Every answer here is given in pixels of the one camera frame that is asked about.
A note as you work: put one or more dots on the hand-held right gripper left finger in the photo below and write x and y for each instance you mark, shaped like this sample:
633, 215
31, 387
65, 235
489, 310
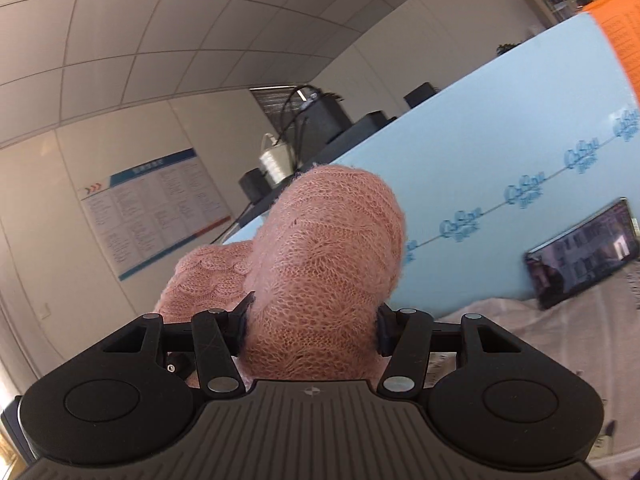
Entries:
239, 325

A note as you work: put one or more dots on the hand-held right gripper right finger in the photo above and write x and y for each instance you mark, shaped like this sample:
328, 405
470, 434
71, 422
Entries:
382, 330

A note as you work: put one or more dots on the pink knitted sweater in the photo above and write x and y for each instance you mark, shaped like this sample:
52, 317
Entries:
325, 270

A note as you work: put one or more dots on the small black power adapter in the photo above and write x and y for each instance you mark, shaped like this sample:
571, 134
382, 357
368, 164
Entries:
254, 185

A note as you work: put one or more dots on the printed table cloth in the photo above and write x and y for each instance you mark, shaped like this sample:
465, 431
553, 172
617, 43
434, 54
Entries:
550, 340

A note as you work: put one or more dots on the white power adapter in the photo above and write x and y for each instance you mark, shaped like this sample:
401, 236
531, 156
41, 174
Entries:
275, 160

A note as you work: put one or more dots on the dark shelf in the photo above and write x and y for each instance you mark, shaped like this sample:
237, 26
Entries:
370, 122

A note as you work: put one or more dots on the black smartphone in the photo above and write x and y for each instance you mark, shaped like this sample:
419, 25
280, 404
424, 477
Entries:
580, 255

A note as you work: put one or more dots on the large black power adapter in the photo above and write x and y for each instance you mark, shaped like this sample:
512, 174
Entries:
327, 115

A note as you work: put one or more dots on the window blind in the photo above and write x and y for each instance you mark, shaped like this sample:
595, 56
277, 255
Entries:
277, 105

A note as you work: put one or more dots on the large light blue carton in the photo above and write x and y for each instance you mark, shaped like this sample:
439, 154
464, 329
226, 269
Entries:
500, 135

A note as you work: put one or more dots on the orange sheet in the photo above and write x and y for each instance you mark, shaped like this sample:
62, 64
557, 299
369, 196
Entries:
620, 30

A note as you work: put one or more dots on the wall notice board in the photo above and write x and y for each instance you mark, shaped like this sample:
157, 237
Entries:
155, 210

